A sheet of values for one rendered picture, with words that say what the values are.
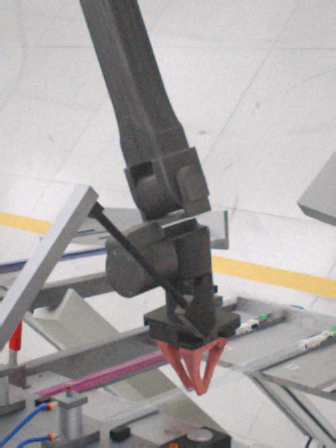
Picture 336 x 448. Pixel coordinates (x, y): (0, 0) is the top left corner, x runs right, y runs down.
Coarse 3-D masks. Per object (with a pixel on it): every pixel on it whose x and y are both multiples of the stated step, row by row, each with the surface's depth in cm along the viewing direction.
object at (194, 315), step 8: (184, 296) 91; (192, 296) 91; (192, 304) 91; (200, 304) 92; (176, 312) 91; (184, 312) 90; (192, 312) 91; (200, 312) 92; (208, 312) 93; (184, 320) 91; (192, 320) 91; (200, 320) 92; (208, 320) 93; (216, 320) 94; (192, 328) 92; (200, 328) 92; (208, 328) 93; (200, 336) 93
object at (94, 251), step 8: (88, 248) 144; (96, 248) 144; (104, 248) 145; (64, 256) 139; (72, 256) 140; (80, 256) 142; (88, 256) 143; (0, 264) 131; (8, 264) 132; (16, 264) 133; (24, 264) 134
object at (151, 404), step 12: (288, 348) 128; (300, 348) 129; (252, 360) 124; (264, 360) 124; (276, 360) 126; (228, 372) 119; (240, 372) 121; (216, 384) 118; (156, 396) 112; (168, 396) 112; (180, 396) 113; (132, 408) 108; (144, 408) 109; (156, 408) 111; (108, 420) 105; (120, 420) 107
